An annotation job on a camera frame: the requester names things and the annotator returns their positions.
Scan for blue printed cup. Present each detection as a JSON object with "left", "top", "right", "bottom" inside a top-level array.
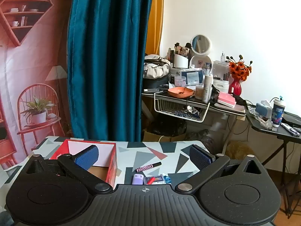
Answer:
[{"left": 271, "top": 96, "right": 287, "bottom": 129}]

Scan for clear blue package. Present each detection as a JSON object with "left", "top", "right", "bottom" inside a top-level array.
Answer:
[{"left": 179, "top": 68, "right": 204, "bottom": 85}]

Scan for bunch of makeup brushes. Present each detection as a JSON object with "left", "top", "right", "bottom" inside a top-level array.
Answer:
[{"left": 167, "top": 42, "right": 192, "bottom": 58}]

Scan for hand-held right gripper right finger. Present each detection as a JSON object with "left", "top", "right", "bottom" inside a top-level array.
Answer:
[{"left": 175, "top": 144, "right": 268, "bottom": 195}]

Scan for cotton swab jar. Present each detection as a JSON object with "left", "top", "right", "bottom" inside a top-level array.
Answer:
[{"left": 195, "top": 83, "right": 204, "bottom": 100}]

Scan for clear cosmetic organizer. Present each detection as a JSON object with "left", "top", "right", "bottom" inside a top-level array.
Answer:
[{"left": 212, "top": 61, "right": 230, "bottom": 93}]

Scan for yellow plastic bag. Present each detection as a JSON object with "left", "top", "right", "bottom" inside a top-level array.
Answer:
[{"left": 226, "top": 140, "right": 258, "bottom": 160}]

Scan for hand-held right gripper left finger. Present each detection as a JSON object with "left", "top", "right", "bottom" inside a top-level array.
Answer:
[{"left": 22, "top": 145, "right": 113, "bottom": 196}]

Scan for geometric patterned tablecloth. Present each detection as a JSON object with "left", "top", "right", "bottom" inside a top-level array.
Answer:
[{"left": 0, "top": 135, "right": 212, "bottom": 193}]

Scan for yellow curtain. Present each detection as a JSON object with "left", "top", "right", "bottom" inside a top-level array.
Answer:
[{"left": 147, "top": 0, "right": 165, "bottom": 57}]

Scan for dressing table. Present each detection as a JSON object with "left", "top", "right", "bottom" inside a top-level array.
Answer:
[{"left": 141, "top": 85, "right": 247, "bottom": 156}]

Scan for blue tissue box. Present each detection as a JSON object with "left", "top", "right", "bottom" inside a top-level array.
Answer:
[{"left": 255, "top": 100, "right": 274, "bottom": 119}]

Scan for white notebook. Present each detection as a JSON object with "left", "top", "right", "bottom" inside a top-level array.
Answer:
[{"left": 214, "top": 100, "right": 246, "bottom": 113}]

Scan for pink checkered pen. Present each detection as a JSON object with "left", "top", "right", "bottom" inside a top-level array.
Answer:
[{"left": 136, "top": 161, "right": 162, "bottom": 173}]

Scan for pink box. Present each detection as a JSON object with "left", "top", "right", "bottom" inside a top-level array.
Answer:
[{"left": 217, "top": 92, "right": 237, "bottom": 106}]

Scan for black laptop bag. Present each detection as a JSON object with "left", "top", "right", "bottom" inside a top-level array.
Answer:
[{"left": 282, "top": 112, "right": 301, "bottom": 128}]

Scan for orange flowers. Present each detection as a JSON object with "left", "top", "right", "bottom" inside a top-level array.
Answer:
[{"left": 227, "top": 55, "right": 253, "bottom": 82}]

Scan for red vase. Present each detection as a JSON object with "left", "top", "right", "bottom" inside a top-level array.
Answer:
[{"left": 228, "top": 76, "right": 242, "bottom": 96}]

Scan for white and blue remote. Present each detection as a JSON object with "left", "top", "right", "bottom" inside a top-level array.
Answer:
[{"left": 281, "top": 122, "right": 300, "bottom": 136}]

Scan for tall white bottle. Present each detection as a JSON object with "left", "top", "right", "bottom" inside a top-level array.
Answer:
[{"left": 203, "top": 73, "right": 214, "bottom": 103}]

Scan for white round cosmetic case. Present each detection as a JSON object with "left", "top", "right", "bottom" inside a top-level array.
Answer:
[{"left": 189, "top": 54, "right": 213, "bottom": 74}]

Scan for white brush holder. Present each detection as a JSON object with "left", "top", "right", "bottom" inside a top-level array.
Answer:
[{"left": 173, "top": 54, "right": 189, "bottom": 68}]

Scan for black hair tool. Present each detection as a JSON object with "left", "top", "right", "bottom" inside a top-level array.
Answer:
[{"left": 233, "top": 94, "right": 247, "bottom": 106}]

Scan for pink dotted jar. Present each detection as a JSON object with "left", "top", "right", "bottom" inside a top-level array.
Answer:
[{"left": 173, "top": 75, "right": 187, "bottom": 87}]

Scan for white wire basket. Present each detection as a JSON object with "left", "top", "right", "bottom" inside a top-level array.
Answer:
[{"left": 154, "top": 92, "right": 211, "bottom": 123}]

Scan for red and white packet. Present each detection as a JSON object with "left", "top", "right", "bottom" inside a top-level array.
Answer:
[{"left": 143, "top": 176, "right": 166, "bottom": 185}]

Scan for black folding table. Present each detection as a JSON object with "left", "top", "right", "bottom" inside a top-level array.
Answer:
[{"left": 246, "top": 104, "right": 301, "bottom": 217}]

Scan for brown cardboard box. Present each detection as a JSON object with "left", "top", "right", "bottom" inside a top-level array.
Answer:
[{"left": 142, "top": 128, "right": 189, "bottom": 143}]

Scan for white handbag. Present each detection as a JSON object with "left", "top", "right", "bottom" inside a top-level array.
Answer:
[{"left": 143, "top": 54, "right": 172, "bottom": 79}]

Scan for printed backdrop cloth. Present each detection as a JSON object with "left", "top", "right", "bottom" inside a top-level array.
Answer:
[{"left": 0, "top": 0, "right": 76, "bottom": 170}]

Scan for orange bowl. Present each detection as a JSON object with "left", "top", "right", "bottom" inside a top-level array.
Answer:
[{"left": 168, "top": 87, "right": 195, "bottom": 98}]

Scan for red cardboard box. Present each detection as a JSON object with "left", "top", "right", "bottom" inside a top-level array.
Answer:
[{"left": 49, "top": 139, "right": 117, "bottom": 190}]

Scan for round white mirror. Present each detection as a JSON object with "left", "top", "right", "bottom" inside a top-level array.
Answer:
[{"left": 190, "top": 34, "right": 212, "bottom": 54}]

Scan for teal curtain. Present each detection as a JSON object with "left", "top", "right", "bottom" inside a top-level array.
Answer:
[{"left": 67, "top": 0, "right": 156, "bottom": 143}]

